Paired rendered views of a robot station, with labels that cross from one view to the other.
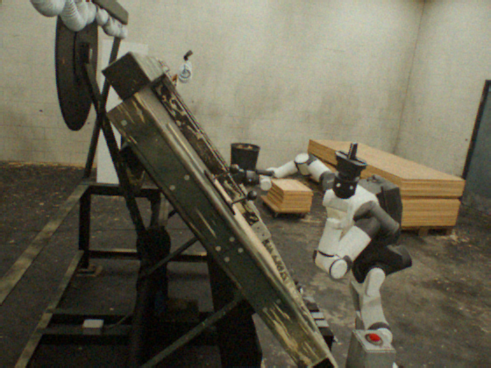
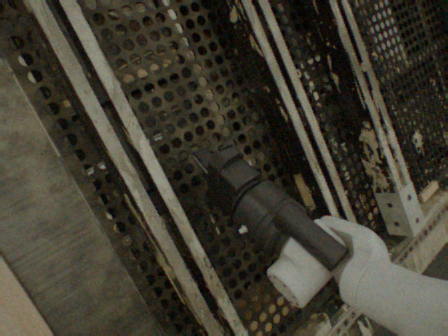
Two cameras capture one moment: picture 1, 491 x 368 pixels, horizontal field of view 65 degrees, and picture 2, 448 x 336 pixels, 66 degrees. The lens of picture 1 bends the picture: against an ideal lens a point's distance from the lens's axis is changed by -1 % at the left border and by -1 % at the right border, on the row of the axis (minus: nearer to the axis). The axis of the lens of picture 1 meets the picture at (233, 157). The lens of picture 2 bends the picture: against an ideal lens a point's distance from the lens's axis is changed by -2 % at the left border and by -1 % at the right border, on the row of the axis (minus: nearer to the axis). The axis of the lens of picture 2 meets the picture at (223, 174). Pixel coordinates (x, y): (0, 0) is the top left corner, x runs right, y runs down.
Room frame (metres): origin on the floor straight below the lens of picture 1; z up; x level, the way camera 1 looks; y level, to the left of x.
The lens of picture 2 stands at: (2.02, -0.35, 1.64)
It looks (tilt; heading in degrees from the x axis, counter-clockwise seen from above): 45 degrees down; 58
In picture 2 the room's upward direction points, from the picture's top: straight up
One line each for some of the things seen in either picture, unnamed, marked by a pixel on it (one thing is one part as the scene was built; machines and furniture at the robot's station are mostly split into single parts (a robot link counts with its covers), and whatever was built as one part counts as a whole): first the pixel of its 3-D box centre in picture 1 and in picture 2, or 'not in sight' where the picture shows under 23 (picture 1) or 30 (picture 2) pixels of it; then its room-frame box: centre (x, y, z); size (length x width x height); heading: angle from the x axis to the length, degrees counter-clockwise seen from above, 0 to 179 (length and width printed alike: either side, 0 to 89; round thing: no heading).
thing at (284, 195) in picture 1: (284, 197); not in sight; (5.17, -0.77, 0.20); 0.61 x 0.53 x 0.40; 19
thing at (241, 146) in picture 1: (243, 164); not in sight; (6.34, -0.18, 0.33); 0.52 x 0.51 x 0.65; 19
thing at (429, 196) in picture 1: (370, 180); not in sight; (5.97, -2.20, 0.39); 2.46 x 1.05 x 0.78; 19
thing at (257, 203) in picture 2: (241, 177); (244, 196); (2.23, -0.06, 1.23); 0.12 x 0.10 x 0.13; 99
